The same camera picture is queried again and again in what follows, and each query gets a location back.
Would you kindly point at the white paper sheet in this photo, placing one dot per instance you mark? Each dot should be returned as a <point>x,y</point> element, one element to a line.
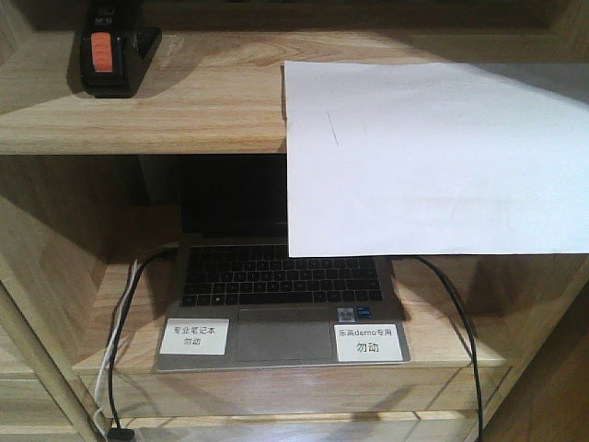
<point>422,159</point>

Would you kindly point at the black stapler with orange button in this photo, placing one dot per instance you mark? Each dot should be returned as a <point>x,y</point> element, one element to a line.
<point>116,49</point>

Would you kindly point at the grey open laptop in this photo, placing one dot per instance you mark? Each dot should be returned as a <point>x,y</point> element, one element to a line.
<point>234,263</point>

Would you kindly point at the white label sticker right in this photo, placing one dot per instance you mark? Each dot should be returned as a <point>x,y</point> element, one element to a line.
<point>368,343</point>

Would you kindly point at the white label sticker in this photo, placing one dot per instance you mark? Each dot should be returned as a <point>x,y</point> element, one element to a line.
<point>368,343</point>
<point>194,336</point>

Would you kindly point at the white label sticker left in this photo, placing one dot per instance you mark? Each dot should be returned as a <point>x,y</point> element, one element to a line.
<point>194,336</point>

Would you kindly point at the wooden shelf unit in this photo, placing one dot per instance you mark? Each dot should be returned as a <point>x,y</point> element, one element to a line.
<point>74,171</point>

